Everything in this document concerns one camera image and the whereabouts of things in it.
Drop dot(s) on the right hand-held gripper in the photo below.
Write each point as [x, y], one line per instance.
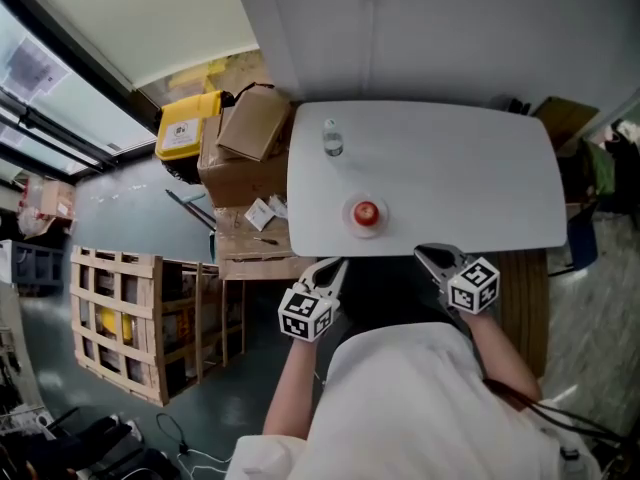
[472, 288]

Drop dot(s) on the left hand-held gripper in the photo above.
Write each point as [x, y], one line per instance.
[305, 315]

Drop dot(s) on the red apple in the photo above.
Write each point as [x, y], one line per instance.
[365, 213]

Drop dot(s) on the person's left forearm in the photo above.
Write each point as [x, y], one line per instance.
[290, 393]

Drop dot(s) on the person's right forearm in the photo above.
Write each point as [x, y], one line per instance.
[500, 358]

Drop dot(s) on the black pen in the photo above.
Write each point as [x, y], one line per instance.
[266, 241]

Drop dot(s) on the white paper packet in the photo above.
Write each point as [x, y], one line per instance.
[259, 214]

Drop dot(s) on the brown wooden board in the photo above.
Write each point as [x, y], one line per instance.
[525, 313]

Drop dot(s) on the large cardboard box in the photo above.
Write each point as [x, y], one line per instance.
[235, 183]

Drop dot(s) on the clear plastic water bottle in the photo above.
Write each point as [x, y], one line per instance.
[333, 143]

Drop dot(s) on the blue chair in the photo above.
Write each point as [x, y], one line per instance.
[582, 238]

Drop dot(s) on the person's white shirt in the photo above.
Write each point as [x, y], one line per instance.
[425, 408]

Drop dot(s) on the small flat cardboard box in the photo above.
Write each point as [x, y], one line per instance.
[252, 125]

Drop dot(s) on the black power adapter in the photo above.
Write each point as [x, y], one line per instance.
[515, 105]

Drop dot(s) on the green cloth bag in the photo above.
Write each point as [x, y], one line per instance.
[602, 168]

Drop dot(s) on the brown cardboard box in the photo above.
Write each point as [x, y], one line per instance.
[565, 118]

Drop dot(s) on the yellow plastic bin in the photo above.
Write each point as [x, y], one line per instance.
[182, 128]

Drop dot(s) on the wooden slat crate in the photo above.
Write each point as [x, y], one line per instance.
[115, 293]

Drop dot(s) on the black clip device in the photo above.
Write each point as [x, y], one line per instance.
[570, 453]

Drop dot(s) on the small labelled cardboard box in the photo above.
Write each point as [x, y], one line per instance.
[57, 200]

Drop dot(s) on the dark storage rack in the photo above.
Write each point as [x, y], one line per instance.
[35, 268]

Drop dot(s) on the clear plastic bag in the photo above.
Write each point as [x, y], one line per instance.
[30, 208]

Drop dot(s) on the white roller blind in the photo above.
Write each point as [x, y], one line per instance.
[150, 18]

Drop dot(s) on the black framed glass door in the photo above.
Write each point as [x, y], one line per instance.
[60, 98]

